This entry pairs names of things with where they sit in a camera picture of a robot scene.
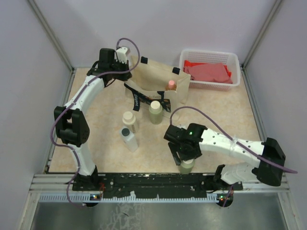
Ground white plastic mesh basket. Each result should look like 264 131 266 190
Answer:
179 49 241 91

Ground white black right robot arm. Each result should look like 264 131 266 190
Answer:
164 123 285 190

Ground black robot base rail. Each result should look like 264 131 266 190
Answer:
72 173 230 199

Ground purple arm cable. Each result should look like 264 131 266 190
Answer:
169 106 298 207
49 37 141 208

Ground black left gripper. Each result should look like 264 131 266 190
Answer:
110 58 133 81

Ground beige bottle cream cap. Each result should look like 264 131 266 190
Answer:
122 111 139 133

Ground white slotted cable duct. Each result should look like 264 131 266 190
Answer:
38 193 235 203

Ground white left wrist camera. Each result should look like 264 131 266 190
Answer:
115 46 130 64

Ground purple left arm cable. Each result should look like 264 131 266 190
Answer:
49 37 141 208

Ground white bottle dark cap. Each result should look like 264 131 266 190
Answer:
119 126 139 152

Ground red cloth in basket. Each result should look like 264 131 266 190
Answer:
183 60 233 84

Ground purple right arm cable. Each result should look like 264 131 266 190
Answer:
169 106 298 207

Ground green bottle beige cap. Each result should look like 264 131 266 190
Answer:
149 101 163 125

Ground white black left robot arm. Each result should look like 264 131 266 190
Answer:
52 47 132 191

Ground beige canvas tote bag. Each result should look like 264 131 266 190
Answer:
124 57 191 118

